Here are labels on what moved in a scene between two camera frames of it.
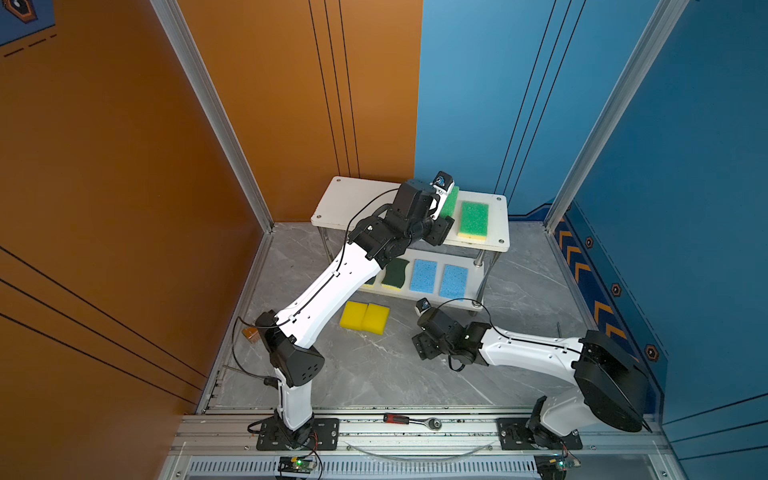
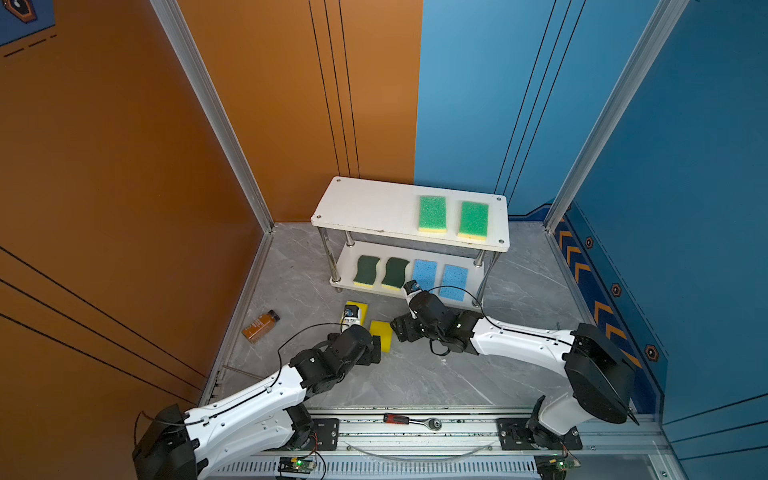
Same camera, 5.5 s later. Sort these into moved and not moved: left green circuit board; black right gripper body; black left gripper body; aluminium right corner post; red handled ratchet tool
Moved: black left gripper body; black right gripper body
Not moved: left green circuit board; red handled ratchet tool; aluminium right corner post
